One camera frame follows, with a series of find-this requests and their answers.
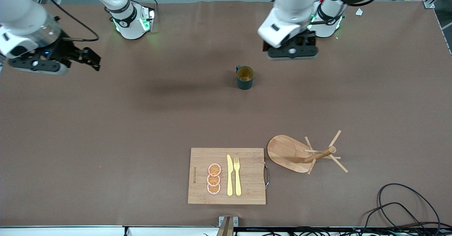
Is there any dark green cup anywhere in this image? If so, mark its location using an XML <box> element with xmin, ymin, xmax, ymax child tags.
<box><xmin>236</xmin><ymin>65</ymin><xmax>255</xmax><ymax>90</ymax></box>

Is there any wooden cup rack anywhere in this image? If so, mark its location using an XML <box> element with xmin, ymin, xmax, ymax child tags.
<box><xmin>267</xmin><ymin>130</ymin><xmax>349</xmax><ymax>175</ymax></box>

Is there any brown table cover mat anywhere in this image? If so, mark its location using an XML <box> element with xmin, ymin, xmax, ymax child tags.
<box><xmin>0</xmin><ymin>0</ymin><xmax>452</xmax><ymax>228</ymax></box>

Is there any bamboo cutting board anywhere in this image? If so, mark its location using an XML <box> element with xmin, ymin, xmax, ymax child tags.
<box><xmin>188</xmin><ymin>148</ymin><xmax>270</xmax><ymax>205</ymax></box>

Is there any yellow plastic fork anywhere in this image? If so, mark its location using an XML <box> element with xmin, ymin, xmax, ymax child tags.
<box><xmin>233</xmin><ymin>157</ymin><xmax>242</xmax><ymax>196</ymax></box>

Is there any yellow plastic knife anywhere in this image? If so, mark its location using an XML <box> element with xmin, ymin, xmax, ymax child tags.
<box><xmin>227</xmin><ymin>154</ymin><xmax>234</xmax><ymax>196</ymax></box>

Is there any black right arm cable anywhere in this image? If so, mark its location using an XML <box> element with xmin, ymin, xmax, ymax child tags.
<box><xmin>42</xmin><ymin>0</ymin><xmax>100</xmax><ymax>42</ymax></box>

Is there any black looped cable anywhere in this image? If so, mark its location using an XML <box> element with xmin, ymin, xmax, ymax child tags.
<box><xmin>377</xmin><ymin>183</ymin><xmax>442</xmax><ymax>236</ymax></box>
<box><xmin>360</xmin><ymin>202</ymin><xmax>426</xmax><ymax>236</ymax></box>

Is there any metal bracket with wooden post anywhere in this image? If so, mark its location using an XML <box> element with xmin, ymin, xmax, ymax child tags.
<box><xmin>216</xmin><ymin>216</ymin><xmax>239</xmax><ymax>236</ymax></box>

